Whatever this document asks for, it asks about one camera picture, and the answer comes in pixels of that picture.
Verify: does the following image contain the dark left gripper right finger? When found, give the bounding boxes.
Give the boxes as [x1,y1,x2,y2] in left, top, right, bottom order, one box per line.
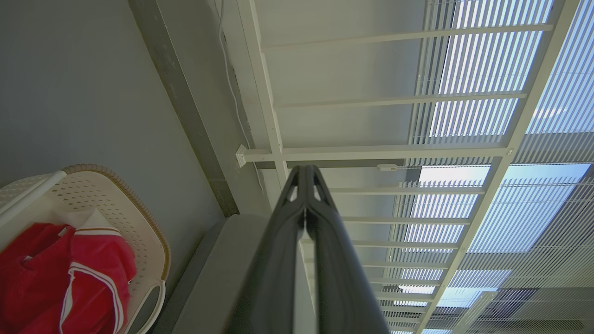
[305,166,391,334]

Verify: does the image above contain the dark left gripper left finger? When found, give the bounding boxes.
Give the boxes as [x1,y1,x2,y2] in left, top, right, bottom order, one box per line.
[231,166,307,334]

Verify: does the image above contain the red cloth with white stripe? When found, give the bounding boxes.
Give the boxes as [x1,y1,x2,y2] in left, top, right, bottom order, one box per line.
[0,209,138,334]

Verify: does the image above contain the cream perforated laundry basket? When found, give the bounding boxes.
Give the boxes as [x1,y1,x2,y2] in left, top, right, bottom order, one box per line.
[0,163,171,334]

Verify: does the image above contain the grey baseboard strip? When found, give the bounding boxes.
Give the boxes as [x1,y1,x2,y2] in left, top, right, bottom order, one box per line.
[128,0,240,218]

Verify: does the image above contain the white window blinds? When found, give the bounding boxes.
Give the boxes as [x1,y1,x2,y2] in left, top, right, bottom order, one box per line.
[380,0,594,334]

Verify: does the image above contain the white metal railing frame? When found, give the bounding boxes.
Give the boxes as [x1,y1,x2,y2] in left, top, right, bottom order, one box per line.
[235,0,581,334]

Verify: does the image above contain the thin white wall cable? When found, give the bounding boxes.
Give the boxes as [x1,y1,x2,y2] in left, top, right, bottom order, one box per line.
[217,0,265,195]

